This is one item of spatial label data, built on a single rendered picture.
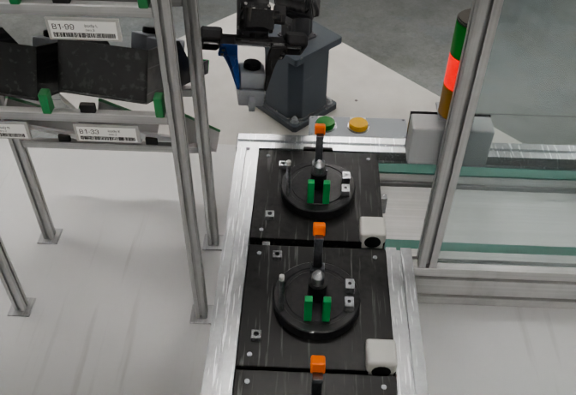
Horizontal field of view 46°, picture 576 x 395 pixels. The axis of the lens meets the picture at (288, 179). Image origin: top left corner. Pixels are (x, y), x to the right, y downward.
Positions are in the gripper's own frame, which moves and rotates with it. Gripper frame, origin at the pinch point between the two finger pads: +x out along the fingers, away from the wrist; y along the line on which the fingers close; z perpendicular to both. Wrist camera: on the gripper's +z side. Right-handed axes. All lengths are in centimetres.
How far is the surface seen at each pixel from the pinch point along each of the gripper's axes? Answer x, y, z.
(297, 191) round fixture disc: 20.2, 9.8, -8.5
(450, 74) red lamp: 6.8, 24.0, 28.3
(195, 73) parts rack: 3.8, -10.0, 10.3
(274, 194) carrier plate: 20.7, 5.9, -11.4
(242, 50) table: -23, 5, -64
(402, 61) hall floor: -63, 99, -198
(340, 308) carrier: 40.0, 13.4, 9.3
